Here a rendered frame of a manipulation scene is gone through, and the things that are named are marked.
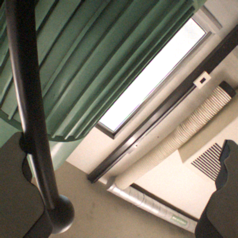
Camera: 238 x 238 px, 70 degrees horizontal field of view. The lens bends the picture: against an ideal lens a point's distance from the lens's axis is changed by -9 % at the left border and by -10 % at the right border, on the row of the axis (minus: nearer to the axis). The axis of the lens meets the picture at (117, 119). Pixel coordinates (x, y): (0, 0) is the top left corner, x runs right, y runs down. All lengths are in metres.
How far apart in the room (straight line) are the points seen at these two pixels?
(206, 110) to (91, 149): 1.13
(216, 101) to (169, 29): 1.43
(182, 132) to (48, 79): 1.52
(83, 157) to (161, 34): 1.88
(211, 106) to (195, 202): 1.48
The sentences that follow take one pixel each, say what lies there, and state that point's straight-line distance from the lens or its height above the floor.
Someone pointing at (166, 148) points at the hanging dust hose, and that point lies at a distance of 1.69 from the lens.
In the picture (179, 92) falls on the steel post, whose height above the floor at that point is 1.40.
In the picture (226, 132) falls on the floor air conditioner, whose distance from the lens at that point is 1.63.
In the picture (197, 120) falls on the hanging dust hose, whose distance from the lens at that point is 1.61.
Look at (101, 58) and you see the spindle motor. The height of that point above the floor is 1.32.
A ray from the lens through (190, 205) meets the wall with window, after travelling 2.71.
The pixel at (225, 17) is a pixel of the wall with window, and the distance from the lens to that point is 1.68.
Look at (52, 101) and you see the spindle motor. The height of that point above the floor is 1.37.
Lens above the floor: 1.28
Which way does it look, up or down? 23 degrees up
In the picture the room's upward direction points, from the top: 137 degrees counter-clockwise
